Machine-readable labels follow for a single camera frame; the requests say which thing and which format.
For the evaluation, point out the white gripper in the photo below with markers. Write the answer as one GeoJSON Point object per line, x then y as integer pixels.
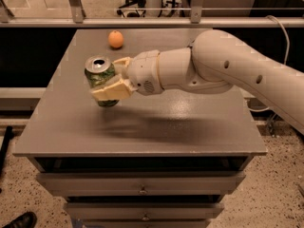
{"type": "Point", "coordinates": [142, 71]}

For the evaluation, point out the green soda can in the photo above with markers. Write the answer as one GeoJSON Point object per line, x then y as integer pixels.
{"type": "Point", "coordinates": [98, 70]}

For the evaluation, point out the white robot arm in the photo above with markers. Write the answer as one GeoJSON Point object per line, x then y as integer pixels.
{"type": "Point", "coordinates": [213, 63]}

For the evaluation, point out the orange fruit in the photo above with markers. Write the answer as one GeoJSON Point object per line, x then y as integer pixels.
{"type": "Point", "coordinates": [115, 39]}

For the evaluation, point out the black office chair base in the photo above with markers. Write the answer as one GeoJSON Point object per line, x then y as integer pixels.
{"type": "Point", "coordinates": [132, 8]}

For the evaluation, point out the metal railing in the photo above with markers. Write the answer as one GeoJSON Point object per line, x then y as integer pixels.
{"type": "Point", "coordinates": [156, 14]}

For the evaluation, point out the grey drawer cabinet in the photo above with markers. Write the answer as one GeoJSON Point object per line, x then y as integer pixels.
{"type": "Point", "coordinates": [174, 132]}

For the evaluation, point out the upper grey drawer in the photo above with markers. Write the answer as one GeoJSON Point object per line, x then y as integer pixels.
{"type": "Point", "coordinates": [140, 184]}

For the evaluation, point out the grey drawer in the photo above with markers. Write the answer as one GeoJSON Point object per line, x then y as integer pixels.
{"type": "Point", "coordinates": [143, 211]}
{"type": "Point", "coordinates": [140, 184]}

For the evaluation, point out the lower grey drawer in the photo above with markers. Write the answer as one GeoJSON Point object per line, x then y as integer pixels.
{"type": "Point", "coordinates": [143, 211]}

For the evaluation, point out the black shoe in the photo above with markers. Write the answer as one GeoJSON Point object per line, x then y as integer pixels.
{"type": "Point", "coordinates": [27, 220]}

